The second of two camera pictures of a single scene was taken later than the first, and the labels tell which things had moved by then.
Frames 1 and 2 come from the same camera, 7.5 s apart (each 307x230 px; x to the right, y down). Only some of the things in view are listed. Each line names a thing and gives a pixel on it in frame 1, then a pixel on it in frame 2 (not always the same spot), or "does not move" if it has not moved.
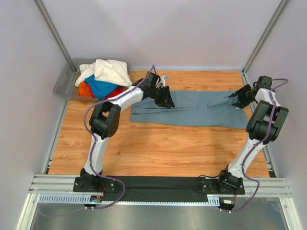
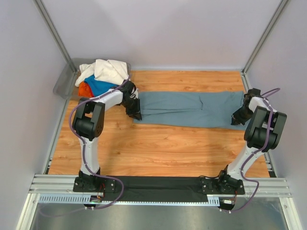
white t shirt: (116, 71) does not move
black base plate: (157, 188) does not move
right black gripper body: (243, 97) to (242, 115)
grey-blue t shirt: (214, 109) does not move
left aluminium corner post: (49, 21) does not move
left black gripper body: (160, 95) to (132, 107)
